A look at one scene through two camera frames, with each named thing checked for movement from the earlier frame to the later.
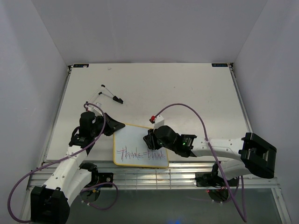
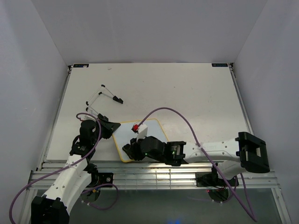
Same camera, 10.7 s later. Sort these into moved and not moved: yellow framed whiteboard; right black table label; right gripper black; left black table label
Moved: yellow framed whiteboard; right gripper black
Not moved: right black table label; left black table label
